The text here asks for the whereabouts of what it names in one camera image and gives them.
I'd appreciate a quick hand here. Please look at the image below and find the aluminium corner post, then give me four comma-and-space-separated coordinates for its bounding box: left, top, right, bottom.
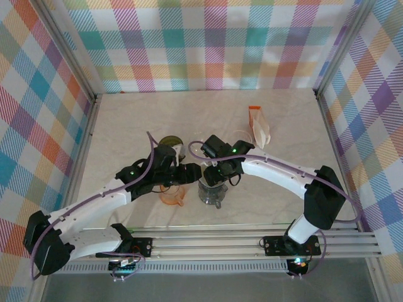
36, 0, 102, 103
313, 0, 377, 97

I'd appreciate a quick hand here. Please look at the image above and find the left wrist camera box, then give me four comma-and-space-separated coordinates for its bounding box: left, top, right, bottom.
153, 145, 184, 167

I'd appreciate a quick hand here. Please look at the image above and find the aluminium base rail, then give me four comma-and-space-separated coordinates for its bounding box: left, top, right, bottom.
80, 223, 383, 262

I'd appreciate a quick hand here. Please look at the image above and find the orange white filter pack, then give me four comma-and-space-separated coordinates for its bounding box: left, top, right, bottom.
247, 105, 271, 148

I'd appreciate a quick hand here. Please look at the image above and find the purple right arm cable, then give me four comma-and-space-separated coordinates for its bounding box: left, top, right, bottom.
188, 140, 363, 279

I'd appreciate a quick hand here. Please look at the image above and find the small clear plastic piece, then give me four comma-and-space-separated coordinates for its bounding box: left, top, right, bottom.
234, 129, 254, 142

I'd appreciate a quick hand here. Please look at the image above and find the grey slotted cable duct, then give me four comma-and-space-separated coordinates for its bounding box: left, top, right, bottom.
58, 262, 290, 274

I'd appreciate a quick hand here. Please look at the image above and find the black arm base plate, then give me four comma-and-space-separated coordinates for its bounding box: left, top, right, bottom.
263, 235, 321, 257
132, 238, 154, 257

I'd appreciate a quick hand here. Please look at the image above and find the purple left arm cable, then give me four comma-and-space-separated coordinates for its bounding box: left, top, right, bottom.
30, 131, 158, 281

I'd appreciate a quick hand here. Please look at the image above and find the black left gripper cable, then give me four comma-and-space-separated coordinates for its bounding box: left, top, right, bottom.
150, 184, 182, 195

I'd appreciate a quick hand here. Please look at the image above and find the orange transparent plastic dripper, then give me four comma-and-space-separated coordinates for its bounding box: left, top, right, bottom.
159, 184, 187, 207

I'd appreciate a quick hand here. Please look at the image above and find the olive green plastic dripper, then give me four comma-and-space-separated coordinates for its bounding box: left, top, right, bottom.
158, 135, 186, 160

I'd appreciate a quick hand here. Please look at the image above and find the grey transparent plastic dripper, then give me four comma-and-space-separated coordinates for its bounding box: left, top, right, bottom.
197, 181, 229, 210

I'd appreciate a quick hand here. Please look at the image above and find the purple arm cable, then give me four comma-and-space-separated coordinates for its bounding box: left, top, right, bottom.
30, 131, 158, 281
188, 140, 363, 279

